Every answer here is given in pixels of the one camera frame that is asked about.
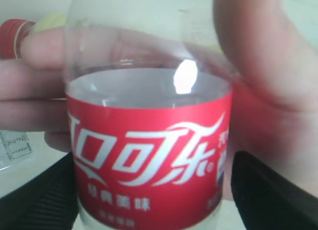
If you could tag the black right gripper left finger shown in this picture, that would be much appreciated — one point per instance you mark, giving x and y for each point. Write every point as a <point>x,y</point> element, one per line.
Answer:
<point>47,202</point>

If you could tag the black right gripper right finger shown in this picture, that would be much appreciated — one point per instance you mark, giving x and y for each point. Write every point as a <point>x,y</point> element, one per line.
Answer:
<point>267,201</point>

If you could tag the clear bottle butterfly label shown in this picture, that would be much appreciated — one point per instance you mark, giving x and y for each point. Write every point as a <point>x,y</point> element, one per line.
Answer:
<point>23,156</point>

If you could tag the clear cola bottle red label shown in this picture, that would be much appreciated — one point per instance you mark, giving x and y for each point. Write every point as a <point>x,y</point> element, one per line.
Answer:
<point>149,102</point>

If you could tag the yellow drink bottle red cap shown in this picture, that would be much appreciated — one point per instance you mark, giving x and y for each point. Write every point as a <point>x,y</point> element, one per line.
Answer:
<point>14,31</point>

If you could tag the person's open bare hand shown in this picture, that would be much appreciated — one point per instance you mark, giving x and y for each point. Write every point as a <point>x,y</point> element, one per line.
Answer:
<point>275,101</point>

